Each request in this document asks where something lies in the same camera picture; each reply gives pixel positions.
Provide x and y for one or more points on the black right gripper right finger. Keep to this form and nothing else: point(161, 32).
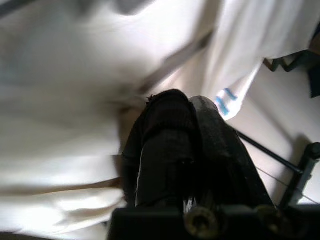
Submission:
point(225, 160)

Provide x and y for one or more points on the white t-shirt blue print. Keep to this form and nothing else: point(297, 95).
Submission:
point(250, 37)

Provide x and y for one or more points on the plain white t-shirt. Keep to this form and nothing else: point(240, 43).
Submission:
point(62, 100)

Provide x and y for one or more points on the black metal clothes rack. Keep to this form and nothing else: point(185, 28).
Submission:
point(307, 160)

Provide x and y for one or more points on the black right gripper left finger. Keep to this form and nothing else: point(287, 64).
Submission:
point(162, 140)

